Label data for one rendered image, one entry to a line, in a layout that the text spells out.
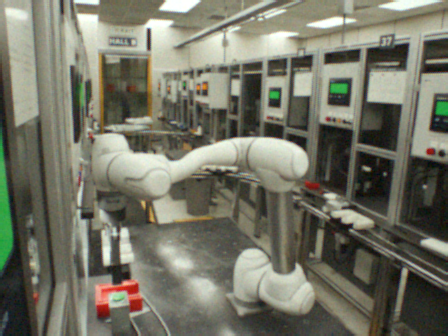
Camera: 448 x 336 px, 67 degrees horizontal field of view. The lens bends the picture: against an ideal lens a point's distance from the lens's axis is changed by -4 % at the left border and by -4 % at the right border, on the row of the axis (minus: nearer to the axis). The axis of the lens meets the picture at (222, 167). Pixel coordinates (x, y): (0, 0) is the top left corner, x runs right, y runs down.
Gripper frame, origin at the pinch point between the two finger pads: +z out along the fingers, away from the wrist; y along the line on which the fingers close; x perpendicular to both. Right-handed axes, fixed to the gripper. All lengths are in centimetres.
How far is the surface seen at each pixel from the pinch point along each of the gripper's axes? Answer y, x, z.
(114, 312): 3.5, -1.3, 12.6
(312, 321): -11, 83, 45
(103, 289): -18.3, -4.1, 17.1
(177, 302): -44, 29, 45
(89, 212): 12.4, -6.3, -23.3
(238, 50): -873, 396, -175
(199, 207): -324, 123, 97
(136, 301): -8.6, 6.6, 17.8
